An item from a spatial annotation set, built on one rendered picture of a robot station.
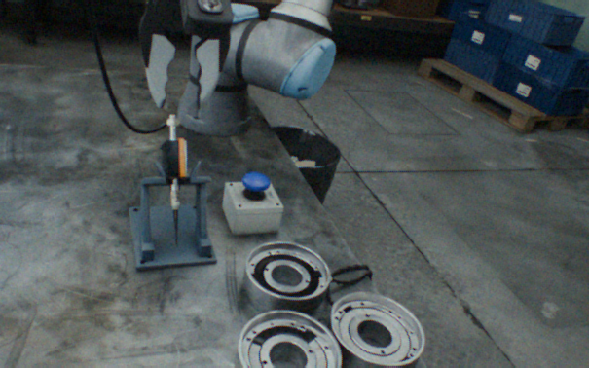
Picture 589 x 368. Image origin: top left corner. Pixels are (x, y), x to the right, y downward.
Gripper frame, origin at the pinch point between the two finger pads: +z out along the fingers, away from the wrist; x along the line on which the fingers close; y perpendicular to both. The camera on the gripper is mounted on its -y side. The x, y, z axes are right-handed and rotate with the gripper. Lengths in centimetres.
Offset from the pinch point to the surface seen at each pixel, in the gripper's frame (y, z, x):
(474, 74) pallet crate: 275, 85, -289
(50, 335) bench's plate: -17.3, 18.9, 14.5
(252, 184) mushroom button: -0.7, 11.9, -10.4
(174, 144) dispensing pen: -0.9, 5.5, 0.7
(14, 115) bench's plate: 35.0, 19.1, 23.1
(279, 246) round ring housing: -10.1, 15.6, -12.1
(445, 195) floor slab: 121, 100, -161
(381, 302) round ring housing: -21.3, 15.8, -21.4
